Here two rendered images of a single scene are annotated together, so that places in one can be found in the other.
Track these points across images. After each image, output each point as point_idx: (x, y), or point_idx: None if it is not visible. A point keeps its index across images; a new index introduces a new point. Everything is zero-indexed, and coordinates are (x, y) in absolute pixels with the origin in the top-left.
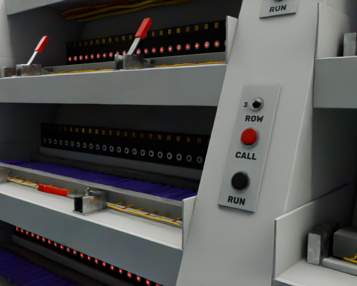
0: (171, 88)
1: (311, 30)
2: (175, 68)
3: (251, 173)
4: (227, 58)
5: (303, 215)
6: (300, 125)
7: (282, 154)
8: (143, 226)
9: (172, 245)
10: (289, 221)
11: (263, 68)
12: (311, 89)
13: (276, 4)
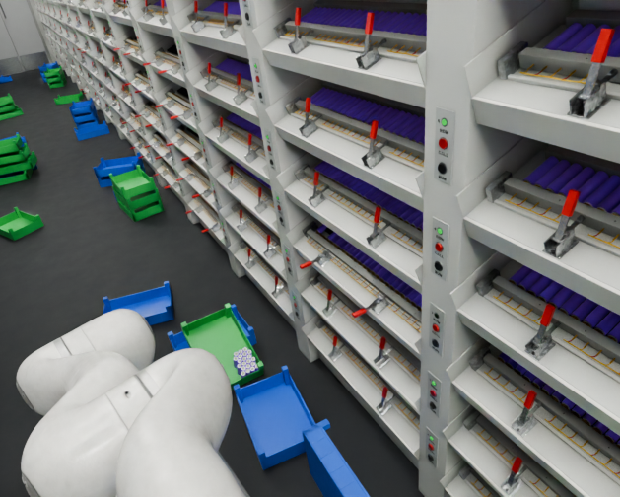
0: (400, 275)
1: None
2: (398, 269)
3: (439, 342)
4: (421, 283)
5: (466, 354)
6: (453, 334)
7: (448, 341)
8: (405, 326)
9: (416, 350)
10: (455, 364)
11: (437, 299)
12: (457, 319)
13: (437, 270)
